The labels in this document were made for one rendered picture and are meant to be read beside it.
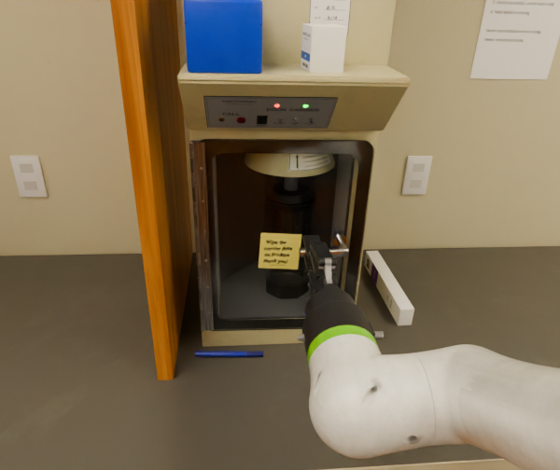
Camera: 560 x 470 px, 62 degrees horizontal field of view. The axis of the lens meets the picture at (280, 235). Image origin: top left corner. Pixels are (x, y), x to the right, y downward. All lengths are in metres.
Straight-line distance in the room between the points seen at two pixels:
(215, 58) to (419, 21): 0.72
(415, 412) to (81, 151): 1.05
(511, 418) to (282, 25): 0.60
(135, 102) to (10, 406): 0.59
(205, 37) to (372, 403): 0.49
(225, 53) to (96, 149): 0.71
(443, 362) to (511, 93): 0.98
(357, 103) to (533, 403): 0.48
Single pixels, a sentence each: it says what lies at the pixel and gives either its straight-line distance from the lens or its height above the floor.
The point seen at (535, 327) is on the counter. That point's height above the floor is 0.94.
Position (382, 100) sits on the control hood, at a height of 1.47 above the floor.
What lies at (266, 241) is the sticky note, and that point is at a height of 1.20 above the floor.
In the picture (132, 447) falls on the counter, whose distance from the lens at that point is 0.88.
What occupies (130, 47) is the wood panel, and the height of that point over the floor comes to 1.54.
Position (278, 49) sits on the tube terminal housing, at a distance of 0.78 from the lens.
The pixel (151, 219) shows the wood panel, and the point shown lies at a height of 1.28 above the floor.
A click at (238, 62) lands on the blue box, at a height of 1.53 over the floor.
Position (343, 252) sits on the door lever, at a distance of 0.83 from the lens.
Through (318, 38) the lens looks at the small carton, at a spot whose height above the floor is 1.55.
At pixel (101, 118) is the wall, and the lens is 1.28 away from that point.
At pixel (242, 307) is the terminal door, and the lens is 0.94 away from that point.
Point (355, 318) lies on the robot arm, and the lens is 0.62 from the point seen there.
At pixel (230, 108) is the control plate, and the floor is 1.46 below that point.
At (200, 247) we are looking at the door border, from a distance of 0.87.
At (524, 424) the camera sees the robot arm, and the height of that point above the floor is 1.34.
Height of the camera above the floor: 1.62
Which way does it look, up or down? 28 degrees down
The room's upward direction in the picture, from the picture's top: 2 degrees clockwise
